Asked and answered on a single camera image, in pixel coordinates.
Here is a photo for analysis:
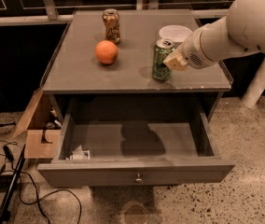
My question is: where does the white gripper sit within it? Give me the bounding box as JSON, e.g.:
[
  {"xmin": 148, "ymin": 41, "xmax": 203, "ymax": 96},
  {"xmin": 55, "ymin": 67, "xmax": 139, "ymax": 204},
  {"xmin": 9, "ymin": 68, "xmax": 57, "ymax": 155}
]
[{"xmin": 163, "ymin": 28, "xmax": 216, "ymax": 71}]

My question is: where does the green soda can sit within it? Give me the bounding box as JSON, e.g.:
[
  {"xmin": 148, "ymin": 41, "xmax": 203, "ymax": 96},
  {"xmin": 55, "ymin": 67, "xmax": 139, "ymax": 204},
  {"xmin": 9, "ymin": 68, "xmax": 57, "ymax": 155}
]
[{"xmin": 152, "ymin": 38, "xmax": 174, "ymax": 81}]

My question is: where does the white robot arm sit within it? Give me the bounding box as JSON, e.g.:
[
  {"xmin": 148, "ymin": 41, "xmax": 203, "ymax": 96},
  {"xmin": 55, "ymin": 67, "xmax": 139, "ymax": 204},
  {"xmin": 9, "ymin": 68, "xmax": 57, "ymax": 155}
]
[{"xmin": 164, "ymin": 0, "xmax": 265, "ymax": 71}]

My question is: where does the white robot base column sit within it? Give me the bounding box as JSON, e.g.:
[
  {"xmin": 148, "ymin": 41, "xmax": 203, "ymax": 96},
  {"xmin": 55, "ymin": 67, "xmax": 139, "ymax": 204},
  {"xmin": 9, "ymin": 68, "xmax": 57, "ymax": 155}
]
[{"xmin": 241, "ymin": 58, "xmax": 265, "ymax": 108}]

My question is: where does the grey cabinet with glass top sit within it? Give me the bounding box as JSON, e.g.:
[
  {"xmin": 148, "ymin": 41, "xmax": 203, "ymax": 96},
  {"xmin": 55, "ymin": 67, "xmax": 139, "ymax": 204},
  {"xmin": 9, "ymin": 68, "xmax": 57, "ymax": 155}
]
[{"xmin": 40, "ymin": 8, "xmax": 234, "ymax": 123}]

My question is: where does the gold soda can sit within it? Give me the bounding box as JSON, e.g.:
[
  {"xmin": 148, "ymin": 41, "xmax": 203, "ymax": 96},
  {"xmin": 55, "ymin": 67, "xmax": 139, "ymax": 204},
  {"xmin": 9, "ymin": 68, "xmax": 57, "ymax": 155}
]
[{"xmin": 102, "ymin": 8, "xmax": 120, "ymax": 44}]

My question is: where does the open grey top drawer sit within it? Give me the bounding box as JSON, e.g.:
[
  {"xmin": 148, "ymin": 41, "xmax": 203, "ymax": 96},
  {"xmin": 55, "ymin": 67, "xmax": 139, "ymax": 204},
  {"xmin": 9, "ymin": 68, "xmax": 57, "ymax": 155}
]
[{"xmin": 38, "ymin": 95, "xmax": 234, "ymax": 187}]

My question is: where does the round metal drawer knob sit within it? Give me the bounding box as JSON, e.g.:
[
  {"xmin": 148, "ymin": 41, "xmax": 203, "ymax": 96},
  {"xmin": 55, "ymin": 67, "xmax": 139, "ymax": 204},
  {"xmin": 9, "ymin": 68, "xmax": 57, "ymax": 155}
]
[{"xmin": 134, "ymin": 174, "xmax": 143, "ymax": 184}]

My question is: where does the white paper scrap in drawer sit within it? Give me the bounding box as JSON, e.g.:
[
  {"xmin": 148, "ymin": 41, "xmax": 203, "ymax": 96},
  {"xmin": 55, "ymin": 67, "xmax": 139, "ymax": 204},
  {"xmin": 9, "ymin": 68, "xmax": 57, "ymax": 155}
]
[{"xmin": 69, "ymin": 146, "xmax": 91, "ymax": 160}]

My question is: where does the white ceramic bowl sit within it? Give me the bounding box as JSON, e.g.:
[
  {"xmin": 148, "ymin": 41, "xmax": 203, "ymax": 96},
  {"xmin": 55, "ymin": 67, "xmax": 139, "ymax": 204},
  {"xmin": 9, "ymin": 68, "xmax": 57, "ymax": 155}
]
[{"xmin": 159, "ymin": 25, "xmax": 192, "ymax": 46}]

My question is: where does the metal window railing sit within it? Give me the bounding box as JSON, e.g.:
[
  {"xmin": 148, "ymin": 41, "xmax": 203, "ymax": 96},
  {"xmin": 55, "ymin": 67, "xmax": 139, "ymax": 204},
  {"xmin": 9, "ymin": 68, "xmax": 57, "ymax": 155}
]
[{"xmin": 0, "ymin": 0, "xmax": 265, "ymax": 28}]

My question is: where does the orange fruit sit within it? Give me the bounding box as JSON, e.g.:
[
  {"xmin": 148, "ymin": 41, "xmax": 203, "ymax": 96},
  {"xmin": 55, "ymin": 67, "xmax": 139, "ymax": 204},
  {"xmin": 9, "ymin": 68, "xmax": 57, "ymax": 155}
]
[{"xmin": 95, "ymin": 40, "xmax": 119, "ymax": 64}]

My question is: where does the brown cardboard box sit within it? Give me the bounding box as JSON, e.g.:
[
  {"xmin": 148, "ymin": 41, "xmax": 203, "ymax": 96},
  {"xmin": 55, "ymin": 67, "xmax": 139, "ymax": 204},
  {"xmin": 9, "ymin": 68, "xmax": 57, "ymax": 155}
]
[{"xmin": 12, "ymin": 88, "xmax": 61, "ymax": 159}]

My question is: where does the black flat panel on floor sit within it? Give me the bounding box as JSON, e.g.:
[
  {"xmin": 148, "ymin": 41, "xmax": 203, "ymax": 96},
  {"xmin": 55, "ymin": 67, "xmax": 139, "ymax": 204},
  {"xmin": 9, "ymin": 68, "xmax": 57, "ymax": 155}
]
[{"xmin": 0, "ymin": 147, "xmax": 25, "ymax": 224}]

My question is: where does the black cable on floor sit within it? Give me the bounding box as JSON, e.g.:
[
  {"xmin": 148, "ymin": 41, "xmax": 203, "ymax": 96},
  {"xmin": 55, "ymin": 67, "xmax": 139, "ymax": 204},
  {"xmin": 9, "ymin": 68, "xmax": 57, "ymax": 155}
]
[{"xmin": 0, "ymin": 138, "xmax": 83, "ymax": 224}]

